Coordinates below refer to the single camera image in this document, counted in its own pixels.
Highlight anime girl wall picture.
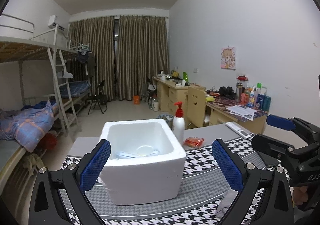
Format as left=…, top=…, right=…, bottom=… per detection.
left=220, top=46, right=236, bottom=70

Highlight white remote control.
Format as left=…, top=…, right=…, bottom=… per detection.
left=225, top=122, right=251, bottom=139

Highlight grey sock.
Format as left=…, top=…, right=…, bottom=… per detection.
left=215, top=189, right=238, bottom=219

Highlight white foam box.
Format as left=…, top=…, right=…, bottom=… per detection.
left=100, top=119, right=186, bottom=205

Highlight orange floor box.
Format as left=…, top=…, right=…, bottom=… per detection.
left=133, top=95, right=140, bottom=105

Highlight blue plaid blanket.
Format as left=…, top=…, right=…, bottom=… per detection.
left=1, top=101, right=57, bottom=153

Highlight white air conditioner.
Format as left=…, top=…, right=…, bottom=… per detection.
left=48, top=15, right=66, bottom=31

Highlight wooden smiley chair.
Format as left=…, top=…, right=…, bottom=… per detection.
left=187, top=87, right=206, bottom=128

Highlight white metal bunk bed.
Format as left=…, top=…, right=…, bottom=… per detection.
left=1, top=14, right=90, bottom=187

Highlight black folding chair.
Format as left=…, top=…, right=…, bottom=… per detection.
left=87, top=80, right=107, bottom=115

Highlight person's right hand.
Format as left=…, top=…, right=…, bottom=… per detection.
left=292, top=186, right=308, bottom=206

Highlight brown curtains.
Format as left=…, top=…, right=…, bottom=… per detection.
left=69, top=16, right=169, bottom=100

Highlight grey waste bin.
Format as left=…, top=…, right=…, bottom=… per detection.
left=157, top=114, right=174, bottom=128

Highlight blue surgical face mask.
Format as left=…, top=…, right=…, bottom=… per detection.
left=116, top=150, right=159, bottom=159

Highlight white paper tissue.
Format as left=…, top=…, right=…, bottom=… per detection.
left=137, top=145, right=156, bottom=157

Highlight wooden desk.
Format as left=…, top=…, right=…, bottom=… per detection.
left=152, top=77, right=267, bottom=133

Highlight black smartphone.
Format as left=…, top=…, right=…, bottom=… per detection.
left=257, top=151, right=279, bottom=168

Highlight printed paper sheet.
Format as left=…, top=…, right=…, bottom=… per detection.
left=226, top=105, right=257, bottom=121

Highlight red snack packet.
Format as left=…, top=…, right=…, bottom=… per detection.
left=183, top=137, right=204, bottom=148

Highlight black headphones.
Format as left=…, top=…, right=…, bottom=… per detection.
left=219, top=86, right=236, bottom=100

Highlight white pump lotion bottle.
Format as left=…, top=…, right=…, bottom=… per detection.
left=172, top=101, right=185, bottom=145

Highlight houndstooth table cloth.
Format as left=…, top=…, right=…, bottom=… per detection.
left=58, top=136, right=291, bottom=225

